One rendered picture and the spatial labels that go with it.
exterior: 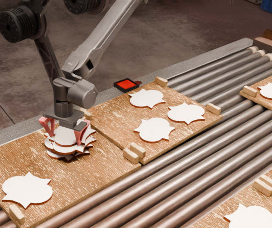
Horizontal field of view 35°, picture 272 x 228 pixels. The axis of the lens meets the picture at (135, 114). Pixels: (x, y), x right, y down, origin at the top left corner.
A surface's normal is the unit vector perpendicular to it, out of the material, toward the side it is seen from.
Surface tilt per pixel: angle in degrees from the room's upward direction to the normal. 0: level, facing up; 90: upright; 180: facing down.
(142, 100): 0
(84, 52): 30
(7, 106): 0
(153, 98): 0
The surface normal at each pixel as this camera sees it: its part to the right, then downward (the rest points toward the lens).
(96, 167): 0.05, -0.84
